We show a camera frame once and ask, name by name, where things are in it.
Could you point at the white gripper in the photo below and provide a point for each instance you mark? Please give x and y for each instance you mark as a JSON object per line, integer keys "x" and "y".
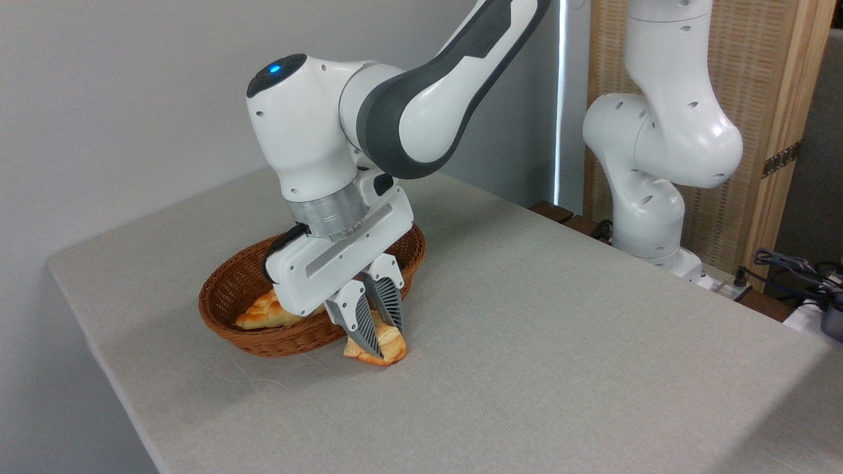
{"x": 342, "y": 257}

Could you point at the round bread bun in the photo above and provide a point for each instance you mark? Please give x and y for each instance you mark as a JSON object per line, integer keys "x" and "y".
{"x": 394, "y": 345}

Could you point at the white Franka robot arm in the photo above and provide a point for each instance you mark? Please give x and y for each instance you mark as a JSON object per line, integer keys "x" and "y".
{"x": 303, "y": 131}

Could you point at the brown wicker basket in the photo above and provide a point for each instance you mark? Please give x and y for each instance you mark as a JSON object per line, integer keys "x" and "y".
{"x": 276, "y": 342}

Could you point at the long braided bread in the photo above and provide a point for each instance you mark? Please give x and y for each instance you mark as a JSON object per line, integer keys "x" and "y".
{"x": 263, "y": 316}

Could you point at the grey tablecloth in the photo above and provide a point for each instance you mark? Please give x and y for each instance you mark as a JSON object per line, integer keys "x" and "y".
{"x": 560, "y": 362}

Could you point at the white power strip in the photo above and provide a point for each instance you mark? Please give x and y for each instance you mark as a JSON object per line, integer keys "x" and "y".
{"x": 721, "y": 286}

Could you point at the dark metal hinge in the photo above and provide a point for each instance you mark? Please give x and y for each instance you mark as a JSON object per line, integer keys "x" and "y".
{"x": 782, "y": 159}

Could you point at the wooden woven screen panel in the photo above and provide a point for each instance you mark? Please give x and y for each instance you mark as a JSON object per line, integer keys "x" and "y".
{"x": 757, "y": 66}

